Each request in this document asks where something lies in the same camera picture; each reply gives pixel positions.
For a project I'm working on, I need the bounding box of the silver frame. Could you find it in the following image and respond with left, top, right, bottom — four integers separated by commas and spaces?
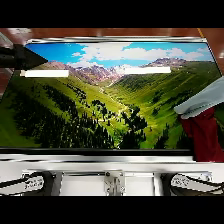
0, 153, 224, 197

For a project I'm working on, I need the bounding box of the pale grey garment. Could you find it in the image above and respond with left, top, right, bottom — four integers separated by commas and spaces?
173, 76, 224, 120

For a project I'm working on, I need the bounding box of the black garment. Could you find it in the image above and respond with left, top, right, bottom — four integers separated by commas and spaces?
0, 43, 49, 71

